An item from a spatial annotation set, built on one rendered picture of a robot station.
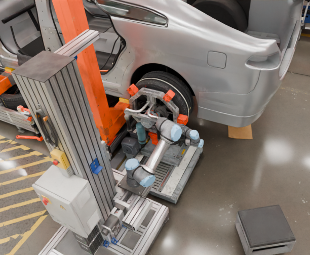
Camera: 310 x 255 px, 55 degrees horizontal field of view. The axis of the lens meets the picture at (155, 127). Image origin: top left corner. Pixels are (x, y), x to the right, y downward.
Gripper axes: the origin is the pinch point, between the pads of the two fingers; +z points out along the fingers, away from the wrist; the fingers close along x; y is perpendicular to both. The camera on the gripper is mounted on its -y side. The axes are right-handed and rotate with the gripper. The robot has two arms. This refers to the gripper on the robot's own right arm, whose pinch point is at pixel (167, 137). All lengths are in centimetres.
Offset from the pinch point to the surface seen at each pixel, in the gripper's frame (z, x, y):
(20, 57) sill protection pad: 232, -58, 21
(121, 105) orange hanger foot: 79, -37, -18
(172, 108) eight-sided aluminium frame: 2.0, -26.7, 10.9
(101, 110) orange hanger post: 68, -3, 21
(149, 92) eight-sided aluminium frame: 25.2, -30.1, 24.6
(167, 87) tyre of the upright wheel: 10.4, -40.7, 23.4
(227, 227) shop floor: -63, 43, -81
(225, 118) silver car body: -43, -42, -14
